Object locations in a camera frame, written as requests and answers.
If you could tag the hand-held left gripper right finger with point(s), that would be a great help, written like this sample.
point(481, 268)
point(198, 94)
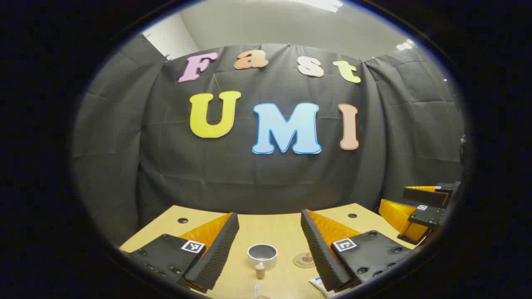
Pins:
point(320, 253)

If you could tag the black backdrop cloth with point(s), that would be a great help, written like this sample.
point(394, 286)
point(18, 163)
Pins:
point(249, 178)

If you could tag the round cork coaster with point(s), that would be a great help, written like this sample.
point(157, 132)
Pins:
point(303, 261)

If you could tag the long ceiling light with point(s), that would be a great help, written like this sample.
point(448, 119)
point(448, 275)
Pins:
point(320, 4)

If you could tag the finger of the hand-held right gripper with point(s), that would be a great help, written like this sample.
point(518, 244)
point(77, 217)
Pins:
point(428, 216)
point(424, 195)

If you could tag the light wooden desktop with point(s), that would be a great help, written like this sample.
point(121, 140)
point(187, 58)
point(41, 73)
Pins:
point(266, 228)

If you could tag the white toothpaste tube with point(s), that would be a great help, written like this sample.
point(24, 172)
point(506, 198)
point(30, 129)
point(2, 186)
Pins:
point(319, 285)

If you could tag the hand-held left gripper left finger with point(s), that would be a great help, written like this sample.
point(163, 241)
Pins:
point(216, 253)

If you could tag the small ceiling light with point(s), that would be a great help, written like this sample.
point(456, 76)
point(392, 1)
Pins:
point(405, 45)

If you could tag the white toothbrush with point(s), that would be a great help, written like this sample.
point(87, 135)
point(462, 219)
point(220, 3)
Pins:
point(257, 290)

